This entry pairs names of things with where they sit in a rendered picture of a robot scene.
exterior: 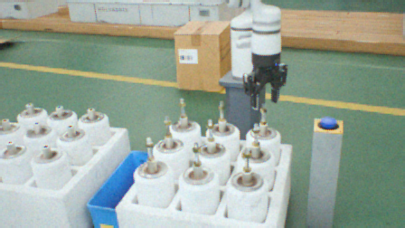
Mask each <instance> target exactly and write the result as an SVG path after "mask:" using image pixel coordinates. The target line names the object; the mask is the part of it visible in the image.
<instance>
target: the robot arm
mask: <svg viewBox="0 0 405 228"><path fill-rule="evenodd" d="M225 2H226V5H227V6H228V7H229V8H231V9H238V8H244V7H246V9H245V11H244V12H243V13H242V14H240V15H239V16H237V17H235V18H233V19H232V20H231V72H232V78H233V79H234V80H238V81H243V87H244V93H245V94H246V95H248V96H250V106H251V107H252V108H253V109H255V110H257V109H259V93H260V91H261V90H262V89H263V87H264V84H267V83H268V82H270V84H271V87H273V89H271V101H273V102H274V103H278V99H279V90H280V87H282V86H285V85H286V80H287V65H286V64H285V63H280V55H281V34H280V27H281V11H280V10H279V8H278V7H275V6H273V5H264V4H263V3H261V2H260V0H225ZM281 77H282V80H281ZM257 82H258V83H259V85H258V84H257ZM256 88H257V90H256V91H255V89H256Z"/></svg>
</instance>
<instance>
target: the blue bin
mask: <svg viewBox="0 0 405 228"><path fill-rule="evenodd" d="M147 156H149V154H148V152H145V151H131V152H130V153H129V154H128V156H126V158H124V160H123V161H122V162H121V163H120V165H119V166H118V167H117V169H116V170H115V171H114V172H112V175H110V176H109V177H108V179H107V180H106V182H105V183H104V184H103V185H102V186H101V188H99V190H98V191H97V193H95V194H94V195H93V196H92V197H91V198H90V200H89V201H88V203H87V207H88V209H89V210H90V215H91V217H92V222H93V224H94V226H95V228H119V225H118V215H117V212H116V207H117V206H118V204H119V203H120V202H121V201H122V198H124V195H126V194H127V192H128V190H129V189H130V188H131V186H132V185H133V184H134V183H135V179H134V173H135V172H136V170H137V169H138V168H139V167H140V166H141V165H143V163H146V162H147Z"/></svg>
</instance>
